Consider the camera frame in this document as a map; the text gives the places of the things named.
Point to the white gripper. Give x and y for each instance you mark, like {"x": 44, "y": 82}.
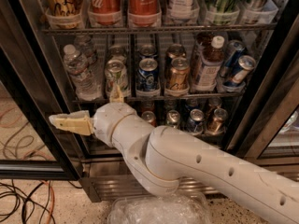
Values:
{"x": 108, "y": 120}

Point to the green white 7up can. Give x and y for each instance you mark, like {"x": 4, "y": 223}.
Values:
{"x": 116, "y": 73}

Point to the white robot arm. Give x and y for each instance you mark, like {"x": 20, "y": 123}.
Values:
{"x": 159, "y": 157}

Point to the bottom shelf red coke can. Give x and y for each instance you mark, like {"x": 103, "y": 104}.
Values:
{"x": 149, "y": 117}

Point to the front blue pepsi can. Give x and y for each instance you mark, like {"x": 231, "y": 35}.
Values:
{"x": 147, "y": 75}

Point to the blue pepsi can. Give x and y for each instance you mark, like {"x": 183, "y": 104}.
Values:
{"x": 147, "y": 75}
{"x": 147, "y": 51}

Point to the rear 7up can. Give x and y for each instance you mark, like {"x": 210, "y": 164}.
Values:
{"x": 117, "y": 52}

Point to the bottom shelf green can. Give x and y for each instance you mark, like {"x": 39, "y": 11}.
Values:
{"x": 173, "y": 119}

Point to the rear blue pepsi can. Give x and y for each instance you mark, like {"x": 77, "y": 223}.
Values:
{"x": 147, "y": 51}

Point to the left glass fridge door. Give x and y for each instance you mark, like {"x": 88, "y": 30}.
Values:
{"x": 28, "y": 149}

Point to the glass fridge door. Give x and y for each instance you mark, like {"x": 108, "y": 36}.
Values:
{"x": 273, "y": 142}
{"x": 28, "y": 149}

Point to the front gold soda can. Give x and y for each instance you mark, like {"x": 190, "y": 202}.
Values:
{"x": 177, "y": 78}

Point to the gold soda can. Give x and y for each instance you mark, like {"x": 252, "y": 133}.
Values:
{"x": 174, "y": 51}
{"x": 177, "y": 78}

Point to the rear gold soda can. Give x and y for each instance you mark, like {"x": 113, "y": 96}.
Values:
{"x": 174, "y": 51}

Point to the bottom shelf blue can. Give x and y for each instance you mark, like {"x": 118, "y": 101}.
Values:
{"x": 195, "y": 122}

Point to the left coca-cola can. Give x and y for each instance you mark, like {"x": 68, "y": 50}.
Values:
{"x": 106, "y": 12}

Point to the coca-cola can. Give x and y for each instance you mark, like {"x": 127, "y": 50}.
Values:
{"x": 106, "y": 12}
{"x": 143, "y": 11}

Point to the gold lacroix can top shelf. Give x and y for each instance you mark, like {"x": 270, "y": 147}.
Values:
{"x": 64, "y": 2}

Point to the right coca-cola can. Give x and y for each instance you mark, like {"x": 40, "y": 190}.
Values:
{"x": 143, "y": 11}

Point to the bottom shelf gold can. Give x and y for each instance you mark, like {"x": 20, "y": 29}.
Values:
{"x": 215, "y": 123}

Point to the white label bottle top shelf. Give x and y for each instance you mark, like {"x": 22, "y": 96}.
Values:
{"x": 181, "y": 9}

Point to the stainless steel fridge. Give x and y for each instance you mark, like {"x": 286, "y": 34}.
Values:
{"x": 32, "y": 70}

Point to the rear red bull can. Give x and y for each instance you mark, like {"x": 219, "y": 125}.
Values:
{"x": 234, "y": 49}

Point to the red bull can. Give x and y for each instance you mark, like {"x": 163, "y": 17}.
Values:
{"x": 234, "y": 49}
{"x": 244, "y": 65}

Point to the front red bull can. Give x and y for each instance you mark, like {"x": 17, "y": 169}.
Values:
{"x": 244, "y": 65}

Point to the green striped can top shelf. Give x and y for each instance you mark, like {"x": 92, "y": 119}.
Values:
{"x": 221, "y": 12}

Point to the right glass fridge door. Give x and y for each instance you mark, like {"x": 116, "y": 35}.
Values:
{"x": 273, "y": 142}

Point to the front clear water bottle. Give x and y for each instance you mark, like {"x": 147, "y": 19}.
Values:
{"x": 82, "y": 76}

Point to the clear water bottle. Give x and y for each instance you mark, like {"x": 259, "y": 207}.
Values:
{"x": 85, "y": 44}
{"x": 82, "y": 76}

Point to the rear clear water bottle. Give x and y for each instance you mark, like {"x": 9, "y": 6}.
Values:
{"x": 85, "y": 44}

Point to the front brown tea bottle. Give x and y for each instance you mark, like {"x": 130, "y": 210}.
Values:
{"x": 207, "y": 67}

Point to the brown tea bottle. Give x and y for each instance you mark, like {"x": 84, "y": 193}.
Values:
{"x": 201, "y": 41}
{"x": 207, "y": 67}

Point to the rear brown tea bottle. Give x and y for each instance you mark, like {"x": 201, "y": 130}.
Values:
{"x": 201, "y": 41}

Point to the clear plastic bag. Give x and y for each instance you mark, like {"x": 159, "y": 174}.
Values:
{"x": 178, "y": 208}

